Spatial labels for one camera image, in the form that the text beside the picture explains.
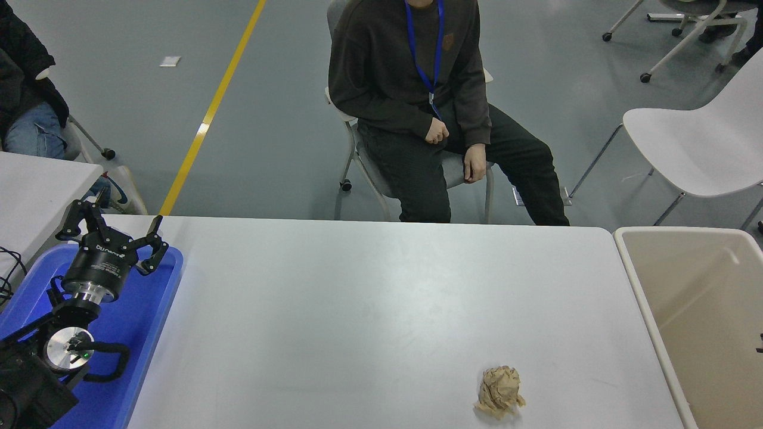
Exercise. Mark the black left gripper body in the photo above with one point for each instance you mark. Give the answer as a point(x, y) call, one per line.
point(101, 265)

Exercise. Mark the person's right hand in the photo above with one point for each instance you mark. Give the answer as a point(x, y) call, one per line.
point(438, 132)

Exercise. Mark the person's left hand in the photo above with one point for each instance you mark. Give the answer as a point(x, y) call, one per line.
point(475, 164)

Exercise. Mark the white side table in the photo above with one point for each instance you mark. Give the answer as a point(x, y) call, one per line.
point(36, 196)

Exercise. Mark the blue plastic tray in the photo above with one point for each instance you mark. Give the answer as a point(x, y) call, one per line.
point(137, 322)

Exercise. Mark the grey wheeled chair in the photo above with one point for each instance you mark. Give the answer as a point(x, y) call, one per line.
point(70, 146)

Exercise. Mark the yellow floor tape line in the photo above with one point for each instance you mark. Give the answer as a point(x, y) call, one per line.
point(208, 116)

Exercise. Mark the person in black jacket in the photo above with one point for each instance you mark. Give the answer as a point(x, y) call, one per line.
point(24, 71)

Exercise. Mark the grey padded armchair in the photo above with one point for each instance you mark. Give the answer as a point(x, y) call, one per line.
point(372, 173)

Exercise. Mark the silver floor outlet plate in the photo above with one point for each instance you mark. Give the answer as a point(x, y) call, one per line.
point(567, 196)
point(517, 199)

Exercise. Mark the crumpled tan paper ball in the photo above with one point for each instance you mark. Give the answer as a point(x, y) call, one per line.
point(499, 390)

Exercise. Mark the large pale plastic bin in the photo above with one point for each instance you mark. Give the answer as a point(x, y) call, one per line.
point(703, 333)

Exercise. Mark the white shell chair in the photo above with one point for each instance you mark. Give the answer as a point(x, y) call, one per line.
point(703, 143)

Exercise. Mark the white-framed rolling chair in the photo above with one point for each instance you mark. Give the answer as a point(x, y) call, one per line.
point(664, 17)

